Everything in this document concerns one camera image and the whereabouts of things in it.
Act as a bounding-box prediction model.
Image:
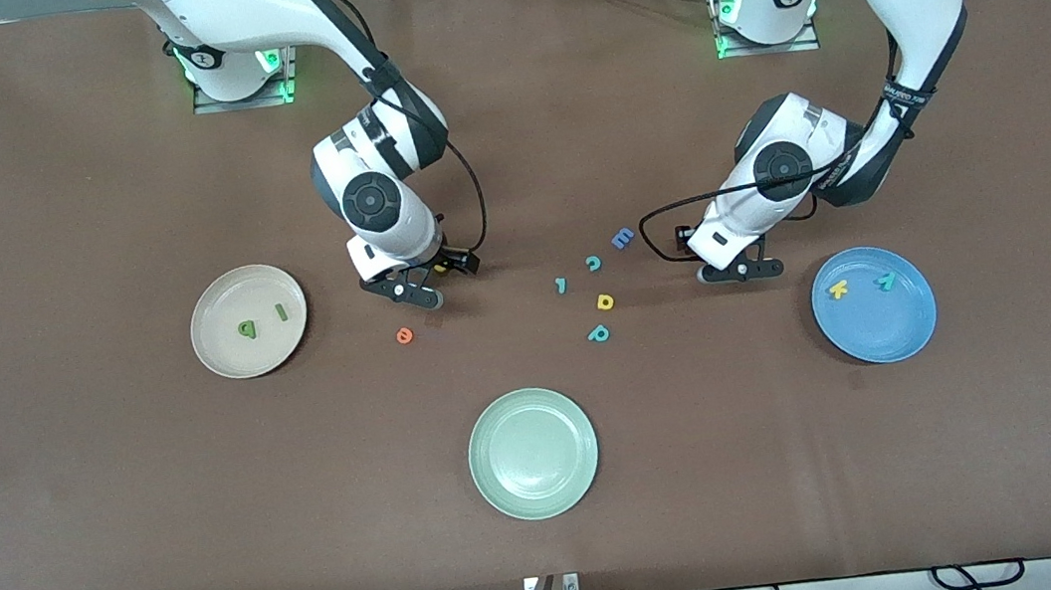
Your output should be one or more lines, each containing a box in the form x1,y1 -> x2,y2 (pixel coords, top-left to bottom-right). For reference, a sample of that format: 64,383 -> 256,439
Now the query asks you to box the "brown table cloth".
0,0 -> 1051,590

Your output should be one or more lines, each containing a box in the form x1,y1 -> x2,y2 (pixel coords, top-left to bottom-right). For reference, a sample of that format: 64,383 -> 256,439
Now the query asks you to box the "pale green plate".
461,380 -> 607,528

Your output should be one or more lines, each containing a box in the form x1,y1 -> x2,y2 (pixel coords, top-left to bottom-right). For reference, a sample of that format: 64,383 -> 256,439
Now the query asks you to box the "blue plate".
805,239 -> 944,372

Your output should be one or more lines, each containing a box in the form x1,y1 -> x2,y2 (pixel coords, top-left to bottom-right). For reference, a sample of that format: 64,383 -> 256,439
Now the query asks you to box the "beige brown plate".
183,259 -> 316,385

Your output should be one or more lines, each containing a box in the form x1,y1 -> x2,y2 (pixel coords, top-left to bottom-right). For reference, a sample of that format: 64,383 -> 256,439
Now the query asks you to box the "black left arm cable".
612,0 -> 925,267

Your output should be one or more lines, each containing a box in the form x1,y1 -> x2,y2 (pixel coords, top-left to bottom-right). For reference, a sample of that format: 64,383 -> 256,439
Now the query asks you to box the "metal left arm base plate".
710,0 -> 823,63

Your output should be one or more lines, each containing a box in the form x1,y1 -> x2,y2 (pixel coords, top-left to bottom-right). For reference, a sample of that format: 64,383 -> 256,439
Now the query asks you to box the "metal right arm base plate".
188,45 -> 305,116

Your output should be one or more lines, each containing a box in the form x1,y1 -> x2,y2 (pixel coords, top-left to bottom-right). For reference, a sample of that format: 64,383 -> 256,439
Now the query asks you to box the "looped black floor cable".
929,556 -> 1029,590

